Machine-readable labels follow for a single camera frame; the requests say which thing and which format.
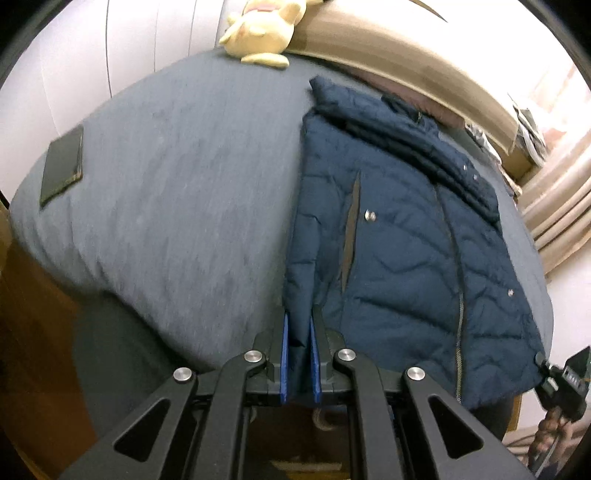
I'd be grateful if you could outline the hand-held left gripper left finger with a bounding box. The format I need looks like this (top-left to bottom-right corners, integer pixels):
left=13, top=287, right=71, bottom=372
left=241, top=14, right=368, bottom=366
left=58, top=308, right=291, bottom=480

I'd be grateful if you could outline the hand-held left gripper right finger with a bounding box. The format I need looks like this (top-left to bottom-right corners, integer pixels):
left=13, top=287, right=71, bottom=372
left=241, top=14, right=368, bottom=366
left=308, top=305, right=539, bottom=480

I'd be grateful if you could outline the navy puffer jacket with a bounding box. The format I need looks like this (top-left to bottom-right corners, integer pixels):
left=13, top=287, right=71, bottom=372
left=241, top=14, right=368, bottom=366
left=281, top=76, right=548, bottom=409

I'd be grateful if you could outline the pile of clothes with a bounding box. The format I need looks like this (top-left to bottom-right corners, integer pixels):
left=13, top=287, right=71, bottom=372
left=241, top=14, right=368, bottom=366
left=508, top=92, right=550, bottom=167

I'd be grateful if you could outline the person's right hand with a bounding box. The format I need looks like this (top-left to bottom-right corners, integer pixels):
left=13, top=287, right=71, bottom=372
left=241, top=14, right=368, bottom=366
left=529, top=408, right=578, bottom=467

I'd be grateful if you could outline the beige curtain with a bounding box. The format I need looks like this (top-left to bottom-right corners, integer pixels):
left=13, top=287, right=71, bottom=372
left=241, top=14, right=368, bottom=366
left=517, top=69, right=591, bottom=278

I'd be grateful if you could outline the wooden bedside cabinet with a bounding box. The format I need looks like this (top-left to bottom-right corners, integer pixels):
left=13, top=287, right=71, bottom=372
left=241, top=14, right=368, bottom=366
left=499, top=148, right=541, bottom=199

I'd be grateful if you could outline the grey bed sheet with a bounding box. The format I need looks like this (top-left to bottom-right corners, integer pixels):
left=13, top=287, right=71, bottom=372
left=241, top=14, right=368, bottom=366
left=9, top=48, right=555, bottom=398

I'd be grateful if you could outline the crumpled white bag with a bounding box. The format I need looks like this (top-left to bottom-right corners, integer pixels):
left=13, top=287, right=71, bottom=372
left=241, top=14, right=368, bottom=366
left=464, top=122, right=497, bottom=153

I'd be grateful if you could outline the dark rectangular patch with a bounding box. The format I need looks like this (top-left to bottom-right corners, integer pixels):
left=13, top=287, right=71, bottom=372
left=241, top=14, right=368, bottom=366
left=39, top=124, right=86, bottom=208

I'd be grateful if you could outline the beige bed cushion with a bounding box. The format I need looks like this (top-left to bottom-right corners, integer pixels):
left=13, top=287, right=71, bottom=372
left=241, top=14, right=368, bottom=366
left=286, top=0, right=520, bottom=155

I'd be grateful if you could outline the yellow plush toy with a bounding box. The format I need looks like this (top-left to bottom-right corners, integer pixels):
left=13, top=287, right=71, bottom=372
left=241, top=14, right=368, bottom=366
left=218, top=0, right=324, bottom=70

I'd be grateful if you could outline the white wardrobe with purple panels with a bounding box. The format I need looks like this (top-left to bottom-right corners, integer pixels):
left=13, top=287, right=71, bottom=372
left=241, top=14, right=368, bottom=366
left=0, top=0, right=241, bottom=121

